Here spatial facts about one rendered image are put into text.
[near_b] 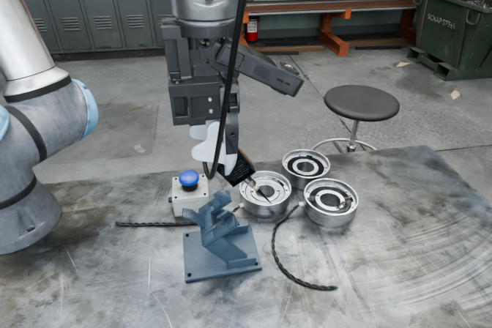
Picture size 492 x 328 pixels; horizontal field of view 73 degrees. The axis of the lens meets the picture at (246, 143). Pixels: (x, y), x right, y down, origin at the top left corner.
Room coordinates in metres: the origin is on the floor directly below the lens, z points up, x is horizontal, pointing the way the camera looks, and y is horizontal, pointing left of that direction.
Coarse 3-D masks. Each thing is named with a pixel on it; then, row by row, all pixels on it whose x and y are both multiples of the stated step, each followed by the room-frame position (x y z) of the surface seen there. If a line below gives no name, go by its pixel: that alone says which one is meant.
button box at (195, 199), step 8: (200, 176) 0.54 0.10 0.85; (176, 184) 0.51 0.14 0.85; (200, 184) 0.51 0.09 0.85; (176, 192) 0.49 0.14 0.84; (184, 192) 0.49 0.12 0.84; (192, 192) 0.49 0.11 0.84; (200, 192) 0.49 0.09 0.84; (208, 192) 0.49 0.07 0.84; (168, 200) 0.49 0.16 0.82; (176, 200) 0.47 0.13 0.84; (184, 200) 0.47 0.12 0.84; (192, 200) 0.47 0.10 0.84; (200, 200) 0.47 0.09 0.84; (208, 200) 0.48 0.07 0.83; (176, 208) 0.47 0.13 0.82; (192, 208) 0.47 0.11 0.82; (176, 216) 0.47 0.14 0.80
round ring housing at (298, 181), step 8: (288, 152) 0.63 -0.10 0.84; (296, 152) 0.64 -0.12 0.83; (304, 152) 0.64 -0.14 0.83; (312, 152) 0.63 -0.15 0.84; (288, 160) 0.61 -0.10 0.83; (304, 160) 0.61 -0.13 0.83; (320, 160) 0.61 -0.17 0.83; (328, 160) 0.60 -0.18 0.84; (296, 168) 0.58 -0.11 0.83; (304, 168) 0.61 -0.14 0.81; (312, 168) 0.60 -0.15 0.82; (328, 168) 0.57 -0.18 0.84; (288, 176) 0.56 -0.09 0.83; (296, 176) 0.55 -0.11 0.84; (304, 176) 0.54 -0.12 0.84; (312, 176) 0.54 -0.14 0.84; (320, 176) 0.54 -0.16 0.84; (296, 184) 0.54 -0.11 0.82; (304, 184) 0.54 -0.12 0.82
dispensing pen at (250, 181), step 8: (240, 152) 0.39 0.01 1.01; (240, 160) 0.38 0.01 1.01; (248, 160) 0.39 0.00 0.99; (224, 168) 0.37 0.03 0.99; (240, 168) 0.38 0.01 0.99; (248, 168) 0.38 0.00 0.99; (224, 176) 0.38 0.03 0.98; (232, 176) 0.38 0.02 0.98; (240, 176) 0.38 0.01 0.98; (248, 176) 0.38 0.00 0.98; (232, 184) 0.38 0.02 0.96; (248, 184) 0.39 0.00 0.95; (256, 184) 0.40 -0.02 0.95
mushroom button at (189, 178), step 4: (184, 172) 0.52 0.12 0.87; (188, 172) 0.51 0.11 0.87; (192, 172) 0.51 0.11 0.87; (196, 172) 0.52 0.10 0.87; (180, 176) 0.50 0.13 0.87; (184, 176) 0.50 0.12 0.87; (188, 176) 0.50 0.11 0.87; (192, 176) 0.50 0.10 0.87; (196, 176) 0.50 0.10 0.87; (180, 180) 0.49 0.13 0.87; (184, 180) 0.49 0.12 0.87; (188, 180) 0.49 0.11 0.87; (192, 180) 0.49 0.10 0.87; (196, 180) 0.50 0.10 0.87; (184, 184) 0.49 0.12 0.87; (188, 184) 0.49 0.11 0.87; (192, 184) 0.49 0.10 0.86
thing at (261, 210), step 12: (276, 180) 0.54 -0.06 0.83; (240, 192) 0.49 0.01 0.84; (252, 192) 0.51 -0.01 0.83; (264, 192) 0.53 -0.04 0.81; (276, 192) 0.51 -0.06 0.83; (288, 192) 0.51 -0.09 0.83; (252, 204) 0.46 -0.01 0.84; (264, 204) 0.46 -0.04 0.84; (276, 204) 0.46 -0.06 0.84; (264, 216) 0.46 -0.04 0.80
